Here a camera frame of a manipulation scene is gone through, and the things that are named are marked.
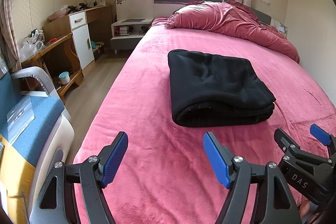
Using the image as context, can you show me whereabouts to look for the white bedside table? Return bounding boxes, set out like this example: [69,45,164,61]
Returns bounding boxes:
[110,18,153,54]

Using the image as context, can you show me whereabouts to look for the dark grey headboard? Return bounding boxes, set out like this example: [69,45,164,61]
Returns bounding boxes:
[153,0,272,27]

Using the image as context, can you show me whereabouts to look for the white plastic bag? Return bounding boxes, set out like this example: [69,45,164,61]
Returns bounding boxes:
[18,29,45,63]

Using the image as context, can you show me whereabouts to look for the black embroidered pants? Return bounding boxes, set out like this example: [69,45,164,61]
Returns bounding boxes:
[167,49,276,128]

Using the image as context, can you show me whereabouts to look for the crumpled dark pink duvet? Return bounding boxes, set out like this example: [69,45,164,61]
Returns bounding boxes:
[165,1,300,63]

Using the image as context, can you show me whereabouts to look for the wooden desk with white cabinet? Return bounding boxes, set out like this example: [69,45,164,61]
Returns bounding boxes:
[22,5,112,101]

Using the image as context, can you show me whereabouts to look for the white floral board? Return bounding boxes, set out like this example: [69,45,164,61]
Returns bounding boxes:
[116,0,154,20]

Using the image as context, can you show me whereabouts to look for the small teal white pot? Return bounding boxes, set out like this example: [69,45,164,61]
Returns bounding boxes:
[59,72,71,85]

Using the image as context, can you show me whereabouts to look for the pink bed sheet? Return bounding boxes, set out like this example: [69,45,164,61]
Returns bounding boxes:
[75,18,335,223]

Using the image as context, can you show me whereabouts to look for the blue cushioned armchair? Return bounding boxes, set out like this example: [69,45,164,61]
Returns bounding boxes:
[1,67,74,223]

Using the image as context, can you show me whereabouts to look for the clear plastic document sleeve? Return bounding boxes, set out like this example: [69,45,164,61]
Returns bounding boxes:
[7,96,35,145]

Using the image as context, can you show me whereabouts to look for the right hand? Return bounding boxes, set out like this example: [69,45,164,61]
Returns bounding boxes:
[299,200,318,223]

